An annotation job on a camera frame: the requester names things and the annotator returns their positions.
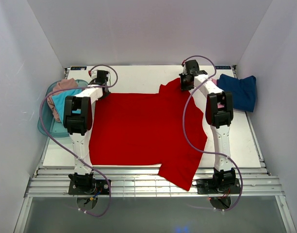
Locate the red t shirt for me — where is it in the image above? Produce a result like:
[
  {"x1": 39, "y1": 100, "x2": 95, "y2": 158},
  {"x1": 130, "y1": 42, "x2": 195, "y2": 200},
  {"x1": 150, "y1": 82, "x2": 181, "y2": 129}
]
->
[{"x1": 89, "y1": 79, "x2": 207, "y2": 190}]

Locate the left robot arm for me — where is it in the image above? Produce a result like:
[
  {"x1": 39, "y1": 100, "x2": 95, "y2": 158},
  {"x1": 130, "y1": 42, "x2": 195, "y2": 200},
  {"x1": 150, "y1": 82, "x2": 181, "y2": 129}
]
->
[{"x1": 63, "y1": 70, "x2": 110, "y2": 195}]

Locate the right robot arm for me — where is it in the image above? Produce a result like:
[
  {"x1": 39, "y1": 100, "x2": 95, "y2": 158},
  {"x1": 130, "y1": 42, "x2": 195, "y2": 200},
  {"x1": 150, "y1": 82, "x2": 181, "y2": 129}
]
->
[{"x1": 180, "y1": 60, "x2": 236, "y2": 193}]

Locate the dusty pink t shirt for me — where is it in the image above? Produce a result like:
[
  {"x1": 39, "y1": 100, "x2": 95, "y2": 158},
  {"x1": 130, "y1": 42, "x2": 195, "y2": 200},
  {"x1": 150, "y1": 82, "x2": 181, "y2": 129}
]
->
[{"x1": 47, "y1": 79, "x2": 78, "y2": 112}]

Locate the left blue corner label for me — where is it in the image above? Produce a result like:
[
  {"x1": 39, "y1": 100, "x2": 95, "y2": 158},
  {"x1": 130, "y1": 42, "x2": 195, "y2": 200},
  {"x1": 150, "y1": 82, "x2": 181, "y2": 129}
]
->
[{"x1": 70, "y1": 66, "x2": 87, "y2": 70}]

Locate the blue corner label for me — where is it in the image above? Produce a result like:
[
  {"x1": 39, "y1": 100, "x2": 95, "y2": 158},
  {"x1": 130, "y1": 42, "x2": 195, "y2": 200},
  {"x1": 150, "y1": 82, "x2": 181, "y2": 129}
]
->
[
  {"x1": 70, "y1": 66, "x2": 87, "y2": 70},
  {"x1": 215, "y1": 66, "x2": 231, "y2": 70}
]

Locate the right blue corner label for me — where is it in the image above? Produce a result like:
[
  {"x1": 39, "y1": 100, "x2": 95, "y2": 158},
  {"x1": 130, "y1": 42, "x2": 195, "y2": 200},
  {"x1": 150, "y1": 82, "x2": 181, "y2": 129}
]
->
[{"x1": 215, "y1": 66, "x2": 231, "y2": 70}]

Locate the light pink folded t shirt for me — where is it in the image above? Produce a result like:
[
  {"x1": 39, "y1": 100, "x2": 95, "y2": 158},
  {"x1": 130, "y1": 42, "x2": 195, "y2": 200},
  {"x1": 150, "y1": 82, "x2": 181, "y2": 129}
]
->
[{"x1": 208, "y1": 79, "x2": 225, "y2": 111}]

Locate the turquoise t shirt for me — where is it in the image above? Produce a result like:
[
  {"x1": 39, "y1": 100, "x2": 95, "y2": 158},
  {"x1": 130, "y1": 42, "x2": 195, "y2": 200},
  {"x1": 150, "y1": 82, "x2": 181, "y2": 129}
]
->
[{"x1": 51, "y1": 89, "x2": 82, "y2": 123}]

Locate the navy blue folded t shirt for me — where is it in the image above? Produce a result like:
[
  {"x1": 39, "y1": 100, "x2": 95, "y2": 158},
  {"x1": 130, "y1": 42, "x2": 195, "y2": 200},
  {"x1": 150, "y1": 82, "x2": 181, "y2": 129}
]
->
[{"x1": 217, "y1": 74, "x2": 257, "y2": 112}]

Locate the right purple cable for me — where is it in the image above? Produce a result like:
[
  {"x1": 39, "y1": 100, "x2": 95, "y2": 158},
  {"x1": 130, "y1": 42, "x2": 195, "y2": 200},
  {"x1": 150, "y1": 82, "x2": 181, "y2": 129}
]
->
[{"x1": 181, "y1": 55, "x2": 244, "y2": 213}]

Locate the purple cable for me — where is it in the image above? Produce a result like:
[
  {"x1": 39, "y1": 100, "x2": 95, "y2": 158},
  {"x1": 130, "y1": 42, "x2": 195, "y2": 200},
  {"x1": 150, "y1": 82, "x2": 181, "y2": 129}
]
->
[
  {"x1": 181, "y1": 55, "x2": 244, "y2": 213},
  {"x1": 39, "y1": 64, "x2": 119, "y2": 217}
]

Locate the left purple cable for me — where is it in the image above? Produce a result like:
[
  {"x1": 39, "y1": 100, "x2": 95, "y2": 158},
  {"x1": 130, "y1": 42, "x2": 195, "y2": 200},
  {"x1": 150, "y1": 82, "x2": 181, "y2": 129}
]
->
[{"x1": 39, "y1": 64, "x2": 119, "y2": 217}]

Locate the aluminium rail frame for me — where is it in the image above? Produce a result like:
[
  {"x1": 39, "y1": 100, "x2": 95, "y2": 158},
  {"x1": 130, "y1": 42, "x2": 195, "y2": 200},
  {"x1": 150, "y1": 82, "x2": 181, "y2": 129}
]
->
[{"x1": 25, "y1": 166, "x2": 284, "y2": 198}]

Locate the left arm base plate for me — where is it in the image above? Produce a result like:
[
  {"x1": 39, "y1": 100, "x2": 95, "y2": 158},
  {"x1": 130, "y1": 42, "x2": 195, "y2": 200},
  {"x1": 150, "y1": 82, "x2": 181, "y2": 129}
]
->
[{"x1": 68, "y1": 179, "x2": 110, "y2": 196}]

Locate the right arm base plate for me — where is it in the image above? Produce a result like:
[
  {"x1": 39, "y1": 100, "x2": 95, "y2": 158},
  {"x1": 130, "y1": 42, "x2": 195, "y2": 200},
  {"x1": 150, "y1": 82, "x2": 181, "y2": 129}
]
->
[{"x1": 191, "y1": 179, "x2": 241, "y2": 194}]

